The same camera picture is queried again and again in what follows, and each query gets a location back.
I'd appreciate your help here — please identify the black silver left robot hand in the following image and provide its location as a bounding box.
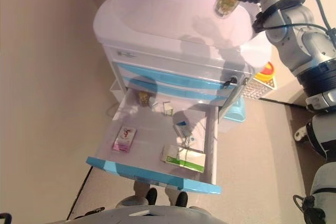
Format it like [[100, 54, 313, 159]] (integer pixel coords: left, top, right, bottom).
[[85, 207, 107, 216]]

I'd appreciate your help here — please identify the blue white cart drawer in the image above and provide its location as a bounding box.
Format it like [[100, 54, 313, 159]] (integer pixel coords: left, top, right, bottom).
[[86, 87, 223, 195], [125, 77, 224, 102], [117, 62, 232, 91]]

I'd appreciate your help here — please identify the pink white medicine box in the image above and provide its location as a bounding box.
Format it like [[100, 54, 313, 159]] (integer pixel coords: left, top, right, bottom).
[[112, 126, 138, 153]]

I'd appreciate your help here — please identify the flat green white medicine box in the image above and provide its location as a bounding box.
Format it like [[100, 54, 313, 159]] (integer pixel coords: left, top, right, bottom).
[[160, 143, 207, 174]]

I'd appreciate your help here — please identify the grey robot torso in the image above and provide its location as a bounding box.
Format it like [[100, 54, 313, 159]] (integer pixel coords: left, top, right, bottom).
[[67, 205, 237, 224]]

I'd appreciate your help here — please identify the yellow sharps container red lid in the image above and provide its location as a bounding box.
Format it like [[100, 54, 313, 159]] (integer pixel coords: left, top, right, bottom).
[[256, 61, 277, 81]]

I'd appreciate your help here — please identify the white medical cart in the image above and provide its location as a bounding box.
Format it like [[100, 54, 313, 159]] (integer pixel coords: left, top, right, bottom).
[[93, 0, 274, 183]]

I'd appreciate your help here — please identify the black cart lock key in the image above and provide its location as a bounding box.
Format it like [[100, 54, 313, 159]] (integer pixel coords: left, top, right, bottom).
[[223, 76, 238, 89]]

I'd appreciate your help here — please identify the white perforated side basket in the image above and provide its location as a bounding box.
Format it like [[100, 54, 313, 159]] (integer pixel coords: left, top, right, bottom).
[[243, 76, 278, 100]]

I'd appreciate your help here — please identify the white box green wave print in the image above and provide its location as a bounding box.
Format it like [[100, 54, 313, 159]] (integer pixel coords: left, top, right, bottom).
[[162, 101, 174, 116]]

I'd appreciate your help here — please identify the clear tubing bundle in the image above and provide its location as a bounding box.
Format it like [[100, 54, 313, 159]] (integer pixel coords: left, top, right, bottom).
[[181, 119, 211, 162]]

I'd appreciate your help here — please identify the bed caster wheel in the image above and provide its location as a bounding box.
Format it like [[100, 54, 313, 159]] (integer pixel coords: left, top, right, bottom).
[[293, 124, 313, 144]]

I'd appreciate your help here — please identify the thick dark hose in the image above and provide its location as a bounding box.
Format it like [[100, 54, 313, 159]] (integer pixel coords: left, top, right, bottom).
[[0, 213, 14, 224]]

